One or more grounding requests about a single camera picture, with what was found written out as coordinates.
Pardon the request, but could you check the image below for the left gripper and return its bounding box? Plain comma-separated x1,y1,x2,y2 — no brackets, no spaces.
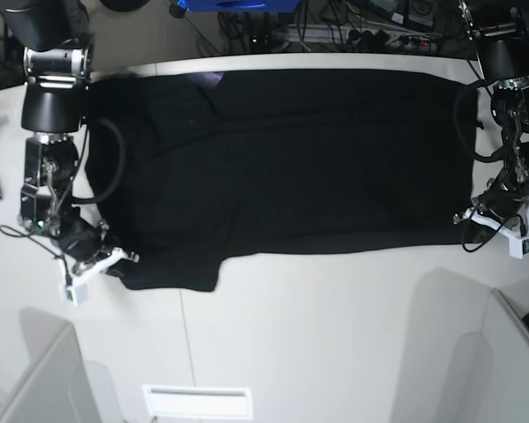
461,174,529,252

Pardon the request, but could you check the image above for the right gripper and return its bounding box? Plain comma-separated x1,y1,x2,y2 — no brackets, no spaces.
52,211,126,278

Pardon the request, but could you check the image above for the black T-shirt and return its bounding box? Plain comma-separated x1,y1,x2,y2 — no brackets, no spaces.
86,70,478,292

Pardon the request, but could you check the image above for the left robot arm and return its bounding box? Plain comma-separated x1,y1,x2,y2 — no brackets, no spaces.
453,1,529,259

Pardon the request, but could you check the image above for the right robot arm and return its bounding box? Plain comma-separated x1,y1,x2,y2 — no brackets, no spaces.
0,1,133,285

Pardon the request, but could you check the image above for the white left partition panel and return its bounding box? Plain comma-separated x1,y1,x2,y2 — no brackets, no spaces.
0,308,124,422

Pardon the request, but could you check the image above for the white partition panel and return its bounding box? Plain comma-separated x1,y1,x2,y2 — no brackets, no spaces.
0,308,124,422
436,288,529,423

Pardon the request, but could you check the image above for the white right partition panel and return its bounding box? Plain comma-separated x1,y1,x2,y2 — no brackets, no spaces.
436,288,529,423

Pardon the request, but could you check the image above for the blue box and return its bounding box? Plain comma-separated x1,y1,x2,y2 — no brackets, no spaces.
178,0,300,12

